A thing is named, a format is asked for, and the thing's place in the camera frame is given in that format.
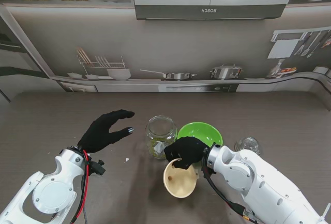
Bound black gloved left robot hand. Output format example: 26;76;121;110
77;109;136;154

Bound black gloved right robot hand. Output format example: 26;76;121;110
164;136;210;170

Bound green plastic bowl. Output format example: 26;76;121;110
177;122;223;148

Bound green mung beans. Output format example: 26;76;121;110
147;137;173;159

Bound beige plastic funnel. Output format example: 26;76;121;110
162;158;200;199

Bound ribbed glass jar lid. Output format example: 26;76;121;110
234;137;261;155

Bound clear glass jar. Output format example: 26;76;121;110
145;115;178;160

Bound printed kitchen scene backdrop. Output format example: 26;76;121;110
0;0;331;111

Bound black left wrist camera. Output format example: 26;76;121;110
90;159;106;177

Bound red and black left arm cables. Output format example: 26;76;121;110
72;148;91;224

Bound black and red right arm cables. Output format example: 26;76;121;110
203;156;257;221

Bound white cable zip tie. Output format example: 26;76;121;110
318;203;330;222

